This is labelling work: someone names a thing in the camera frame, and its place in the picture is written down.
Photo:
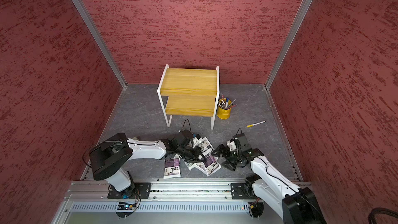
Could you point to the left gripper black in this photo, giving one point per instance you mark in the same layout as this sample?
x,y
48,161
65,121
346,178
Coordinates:
x,y
195,157

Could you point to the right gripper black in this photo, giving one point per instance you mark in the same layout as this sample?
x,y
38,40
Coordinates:
x,y
220,148

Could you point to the purple coffee bag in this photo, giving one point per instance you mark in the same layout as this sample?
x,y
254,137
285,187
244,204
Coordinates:
x,y
210,166
191,166
172,167

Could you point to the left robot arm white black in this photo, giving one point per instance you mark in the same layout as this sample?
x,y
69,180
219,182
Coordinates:
x,y
108,158

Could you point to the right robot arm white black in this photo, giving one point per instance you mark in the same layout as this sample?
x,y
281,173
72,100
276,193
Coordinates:
x,y
293,204

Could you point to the grey-blue coffee bag right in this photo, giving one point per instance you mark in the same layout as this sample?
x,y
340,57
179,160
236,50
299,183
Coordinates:
x,y
205,146

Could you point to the yellow pen cup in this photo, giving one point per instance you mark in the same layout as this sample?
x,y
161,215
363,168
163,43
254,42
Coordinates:
x,y
224,108

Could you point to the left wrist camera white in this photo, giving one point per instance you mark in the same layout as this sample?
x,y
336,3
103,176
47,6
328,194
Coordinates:
x,y
196,140

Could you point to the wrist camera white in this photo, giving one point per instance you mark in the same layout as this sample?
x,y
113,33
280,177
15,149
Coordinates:
x,y
196,140
231,145

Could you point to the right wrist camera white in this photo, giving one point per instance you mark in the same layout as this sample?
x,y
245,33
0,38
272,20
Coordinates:
x,y
231,145

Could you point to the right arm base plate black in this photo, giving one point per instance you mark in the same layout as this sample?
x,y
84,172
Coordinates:
x,y
242,191

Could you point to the yellow handled marker pen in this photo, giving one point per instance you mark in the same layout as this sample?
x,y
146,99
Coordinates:
x,y
254,124

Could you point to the wooden two-tier shelf white frame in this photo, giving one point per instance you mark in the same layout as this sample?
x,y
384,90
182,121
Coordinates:
x,y
189,92

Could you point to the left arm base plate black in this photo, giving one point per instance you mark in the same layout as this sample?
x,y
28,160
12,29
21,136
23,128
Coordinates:
x,y
135,192

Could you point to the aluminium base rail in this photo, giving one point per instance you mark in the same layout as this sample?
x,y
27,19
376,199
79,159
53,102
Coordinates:
x,y
177,190

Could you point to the right corner aluminium post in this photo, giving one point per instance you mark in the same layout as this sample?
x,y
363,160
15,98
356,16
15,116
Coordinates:
x,y
298,19

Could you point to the corner aluminium post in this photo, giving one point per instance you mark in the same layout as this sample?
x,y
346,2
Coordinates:
x,y
85,15
298,19

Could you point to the left corner aluminium post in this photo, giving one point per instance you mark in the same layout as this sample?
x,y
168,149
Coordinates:
x,y
85,15

